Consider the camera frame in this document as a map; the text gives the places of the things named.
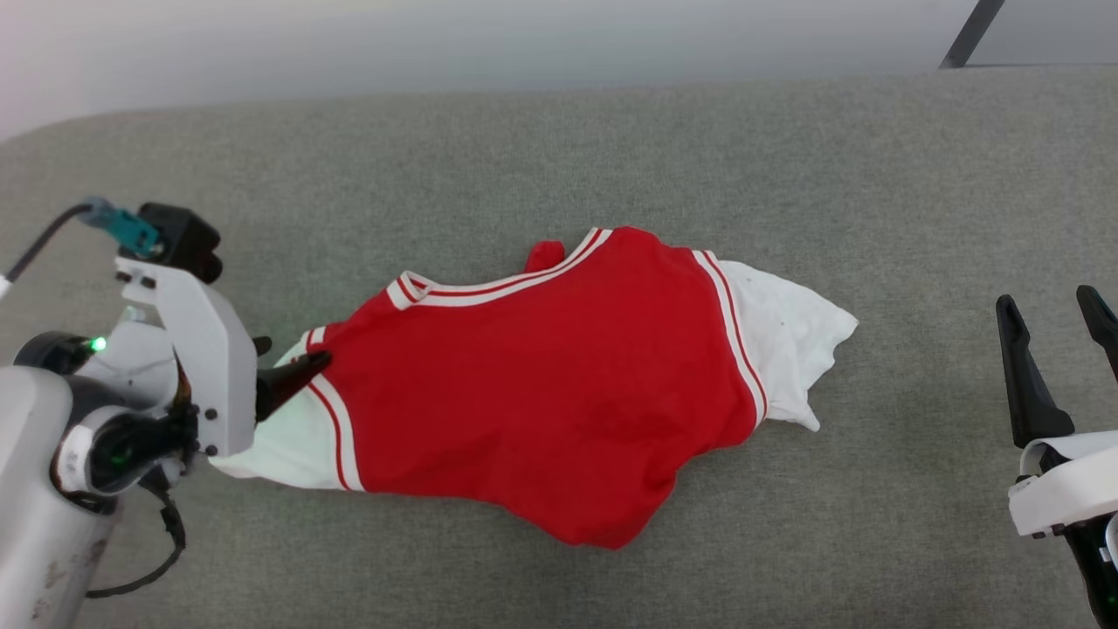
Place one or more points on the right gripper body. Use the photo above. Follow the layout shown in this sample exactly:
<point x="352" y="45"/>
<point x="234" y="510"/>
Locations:
<point x="1102" y="568"/>

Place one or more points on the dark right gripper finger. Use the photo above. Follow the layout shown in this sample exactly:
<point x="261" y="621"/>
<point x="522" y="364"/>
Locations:
<point x="1029" y="393"/>
<point x="1102" y="323"/>

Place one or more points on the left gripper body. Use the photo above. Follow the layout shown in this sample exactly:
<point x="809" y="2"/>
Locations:
<point x="140" y="437"/>

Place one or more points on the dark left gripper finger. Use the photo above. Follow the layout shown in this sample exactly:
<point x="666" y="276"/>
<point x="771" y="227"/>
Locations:
<point x="262" y="346"/>
<point x="288" y="380"/>

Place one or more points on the red white basketball jersey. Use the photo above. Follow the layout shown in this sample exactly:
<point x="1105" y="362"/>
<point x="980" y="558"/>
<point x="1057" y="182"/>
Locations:
<point x="559" y="384"/>

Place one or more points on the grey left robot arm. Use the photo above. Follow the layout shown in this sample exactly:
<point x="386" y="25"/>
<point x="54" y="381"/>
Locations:
<point x="35" y="524"/>

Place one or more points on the grey fabric sofa seat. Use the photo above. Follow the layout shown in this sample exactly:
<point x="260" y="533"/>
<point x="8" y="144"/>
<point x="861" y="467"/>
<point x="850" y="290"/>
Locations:
<point x="611" y="157"/>

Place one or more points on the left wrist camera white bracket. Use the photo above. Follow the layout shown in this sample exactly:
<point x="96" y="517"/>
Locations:
<point x="210" y="349"/>

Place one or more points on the dark grey metal post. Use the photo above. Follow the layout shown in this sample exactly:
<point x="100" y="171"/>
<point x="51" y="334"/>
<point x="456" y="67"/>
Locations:
<point x="971" y="33"/>

